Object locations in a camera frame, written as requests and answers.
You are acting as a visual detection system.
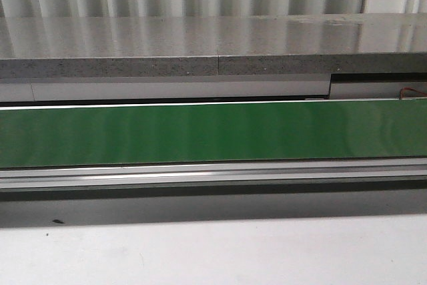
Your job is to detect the grey stone counter slab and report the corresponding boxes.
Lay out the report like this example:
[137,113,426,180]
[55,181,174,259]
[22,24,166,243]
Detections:
[1,14,426,79]

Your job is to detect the green conveyor belt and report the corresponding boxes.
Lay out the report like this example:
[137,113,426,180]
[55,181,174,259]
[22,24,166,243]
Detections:
[1,99,426,168]

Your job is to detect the white far conveyor rail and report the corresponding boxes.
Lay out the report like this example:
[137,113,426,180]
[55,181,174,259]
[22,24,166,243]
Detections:
[1,97,426,111]

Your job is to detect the aluminium conveyor side rail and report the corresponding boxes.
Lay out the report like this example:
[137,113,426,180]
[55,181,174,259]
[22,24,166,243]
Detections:
[1,158,426,192]

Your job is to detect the red orange wire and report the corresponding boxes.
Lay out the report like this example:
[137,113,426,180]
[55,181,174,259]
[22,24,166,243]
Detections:
[398,87,427,99]

